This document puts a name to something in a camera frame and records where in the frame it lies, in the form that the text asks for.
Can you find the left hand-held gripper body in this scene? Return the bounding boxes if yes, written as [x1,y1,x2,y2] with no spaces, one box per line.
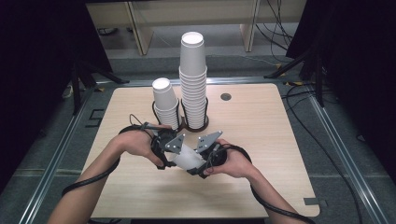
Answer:
[150,127,187,165]

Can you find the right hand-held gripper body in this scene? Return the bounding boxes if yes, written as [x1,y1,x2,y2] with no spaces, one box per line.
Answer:
[194,130,229,173]

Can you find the single white paper cup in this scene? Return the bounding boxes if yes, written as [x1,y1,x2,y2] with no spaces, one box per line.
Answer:
[170,142,208,173]

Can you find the black double cup holder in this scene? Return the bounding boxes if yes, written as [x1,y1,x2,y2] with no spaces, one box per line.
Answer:
[151,97,210,133]

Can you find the tall stack of paper cups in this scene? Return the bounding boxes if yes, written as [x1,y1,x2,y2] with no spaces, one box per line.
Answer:
[178,31,209,131]

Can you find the person's left hand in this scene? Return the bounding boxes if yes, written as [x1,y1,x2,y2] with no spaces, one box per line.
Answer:
[116,124,173,168]

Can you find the person's right hand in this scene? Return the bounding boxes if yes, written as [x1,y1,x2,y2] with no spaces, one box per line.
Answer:
[203,138,260,180]

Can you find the short stack of paper cups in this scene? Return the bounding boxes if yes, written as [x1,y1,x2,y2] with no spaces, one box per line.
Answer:
[151,77,183,131]

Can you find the black tripod stand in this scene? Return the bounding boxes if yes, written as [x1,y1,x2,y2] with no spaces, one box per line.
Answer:
[263,46,327,108]
[69,58,131,116]

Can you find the beige wooden desk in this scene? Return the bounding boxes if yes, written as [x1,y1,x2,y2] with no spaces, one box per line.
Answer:
[85,0,308,57]

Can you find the left hand-held gripper cable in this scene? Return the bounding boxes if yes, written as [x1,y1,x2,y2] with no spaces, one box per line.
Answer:
[61,113,158,198]

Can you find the hand-held gripper cable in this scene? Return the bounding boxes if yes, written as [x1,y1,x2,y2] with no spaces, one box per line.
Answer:
[61,113,158,198]
[205,143,316,224]

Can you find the right hand-held gripper cable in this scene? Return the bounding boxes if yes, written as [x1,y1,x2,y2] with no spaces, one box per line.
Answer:
[205,143,316,224]

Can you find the metal floor rail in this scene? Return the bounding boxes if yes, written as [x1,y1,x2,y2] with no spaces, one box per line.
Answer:
[18,83,101,224]
[303,83,390,224]

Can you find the black floor cable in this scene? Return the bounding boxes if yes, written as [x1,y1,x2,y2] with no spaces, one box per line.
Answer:
[281,81,364,224]

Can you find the black floor cables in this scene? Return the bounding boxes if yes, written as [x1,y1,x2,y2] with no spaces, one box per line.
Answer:
[254,0,295,63]

